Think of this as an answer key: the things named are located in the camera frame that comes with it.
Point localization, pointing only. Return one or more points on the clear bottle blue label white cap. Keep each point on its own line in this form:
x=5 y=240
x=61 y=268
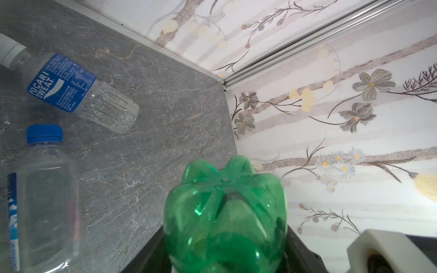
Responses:
x=60 y=82

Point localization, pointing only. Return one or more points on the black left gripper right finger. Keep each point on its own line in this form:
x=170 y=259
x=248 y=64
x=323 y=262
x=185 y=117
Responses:
x=299 y=259

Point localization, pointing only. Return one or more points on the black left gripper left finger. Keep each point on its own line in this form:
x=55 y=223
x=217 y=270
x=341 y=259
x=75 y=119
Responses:
x=153 y=257

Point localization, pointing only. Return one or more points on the small green bottle yellow cap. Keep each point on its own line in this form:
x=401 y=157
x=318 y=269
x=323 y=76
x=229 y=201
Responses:
x=230 y=220

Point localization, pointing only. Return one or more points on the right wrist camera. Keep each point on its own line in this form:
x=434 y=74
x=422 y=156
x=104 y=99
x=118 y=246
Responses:
x=377 y=251

